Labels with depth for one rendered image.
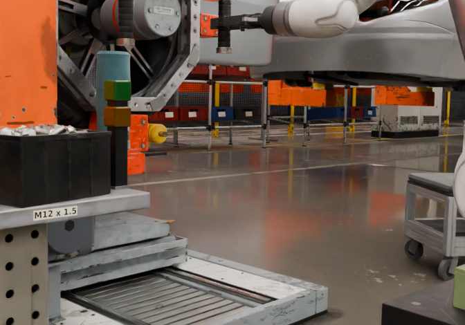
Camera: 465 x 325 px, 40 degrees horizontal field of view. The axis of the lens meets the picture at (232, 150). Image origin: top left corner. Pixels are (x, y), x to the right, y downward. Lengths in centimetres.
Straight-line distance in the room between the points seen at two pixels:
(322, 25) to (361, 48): 257
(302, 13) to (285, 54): 288
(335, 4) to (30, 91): 71
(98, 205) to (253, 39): 148
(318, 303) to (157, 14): 93
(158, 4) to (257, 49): 85
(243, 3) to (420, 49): 184
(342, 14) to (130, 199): 68
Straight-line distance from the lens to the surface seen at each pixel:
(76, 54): 212
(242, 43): 247
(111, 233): 194
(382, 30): 410
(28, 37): 133
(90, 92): 179
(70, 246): 159
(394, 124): 965
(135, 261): 198
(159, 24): 176
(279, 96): 615
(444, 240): 236
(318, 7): 157
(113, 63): 169
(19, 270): 114
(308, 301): 188
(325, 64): 429
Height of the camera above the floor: 64
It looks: 5 degrees down
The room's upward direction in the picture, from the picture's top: 1 degrees clockwise
